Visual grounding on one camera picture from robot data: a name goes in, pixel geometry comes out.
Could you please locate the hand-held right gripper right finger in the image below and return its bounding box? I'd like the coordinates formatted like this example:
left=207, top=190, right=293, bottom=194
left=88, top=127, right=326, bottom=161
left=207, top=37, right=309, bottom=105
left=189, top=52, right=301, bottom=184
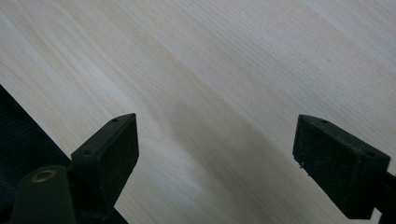
left=291, top=114, right=391, bottom=220

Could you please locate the dark ribbed cloth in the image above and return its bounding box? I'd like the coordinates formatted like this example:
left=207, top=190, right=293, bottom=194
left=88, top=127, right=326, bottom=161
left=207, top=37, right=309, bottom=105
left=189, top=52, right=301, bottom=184
left=0, top=84, right=130, bottom=224

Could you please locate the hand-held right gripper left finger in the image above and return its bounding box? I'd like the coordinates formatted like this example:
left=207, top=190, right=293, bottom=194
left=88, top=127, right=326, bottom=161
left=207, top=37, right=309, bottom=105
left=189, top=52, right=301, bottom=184
left=67, top=113, right=140, bottom=224

